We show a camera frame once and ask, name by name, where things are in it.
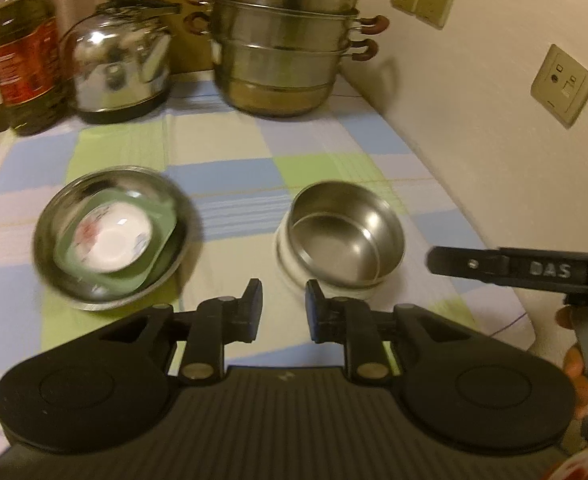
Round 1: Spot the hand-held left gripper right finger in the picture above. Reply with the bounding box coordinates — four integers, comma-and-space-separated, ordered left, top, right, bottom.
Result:
306, 278, 475, 386

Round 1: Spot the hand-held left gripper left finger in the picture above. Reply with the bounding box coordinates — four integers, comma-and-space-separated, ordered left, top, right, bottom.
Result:
98, 278, 263, 386

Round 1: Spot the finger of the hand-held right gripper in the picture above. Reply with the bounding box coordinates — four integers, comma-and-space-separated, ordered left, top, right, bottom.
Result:
426, 246, 511, 282

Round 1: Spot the white ceramic bowl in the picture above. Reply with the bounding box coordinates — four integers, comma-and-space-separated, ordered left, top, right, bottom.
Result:
274, 210, 392, 302

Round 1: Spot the stainless steel bowl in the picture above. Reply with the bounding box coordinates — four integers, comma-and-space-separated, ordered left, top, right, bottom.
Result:
288, 180, 405, 288

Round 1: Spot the green square plate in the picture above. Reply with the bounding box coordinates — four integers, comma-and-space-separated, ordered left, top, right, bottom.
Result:
54, 187, 179, 295

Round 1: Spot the small floral white plate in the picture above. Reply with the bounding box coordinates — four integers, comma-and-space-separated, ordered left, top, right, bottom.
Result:
72, 202, 153, 274

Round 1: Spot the round stainless steel plate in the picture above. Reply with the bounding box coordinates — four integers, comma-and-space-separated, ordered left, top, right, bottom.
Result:
32, 165, 191, 312

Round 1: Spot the person's right hand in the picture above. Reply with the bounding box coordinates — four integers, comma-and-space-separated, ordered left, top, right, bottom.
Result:
555, 306, 588, 420

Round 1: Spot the pastel checked tablecloth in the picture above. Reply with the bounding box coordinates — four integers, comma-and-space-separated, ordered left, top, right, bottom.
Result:
0, 71, 530, 461

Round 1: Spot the red and white cloth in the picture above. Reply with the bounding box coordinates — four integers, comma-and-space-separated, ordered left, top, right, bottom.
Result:
546, 439, 588, 480

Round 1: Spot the stainless steel steamer pot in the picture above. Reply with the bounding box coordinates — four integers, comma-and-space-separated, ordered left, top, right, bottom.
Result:
183, 0, 391, 119

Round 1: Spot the stainless steel kettle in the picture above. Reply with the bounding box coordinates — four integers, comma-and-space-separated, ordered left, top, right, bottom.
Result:
60, 0, 182, 125

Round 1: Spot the cooking oil bottle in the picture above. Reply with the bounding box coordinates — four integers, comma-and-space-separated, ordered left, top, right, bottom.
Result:
0, 0, 67, 137

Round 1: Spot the large beige wall socket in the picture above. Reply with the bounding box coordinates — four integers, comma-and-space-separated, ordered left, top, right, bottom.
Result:
531, 43, 588, 129

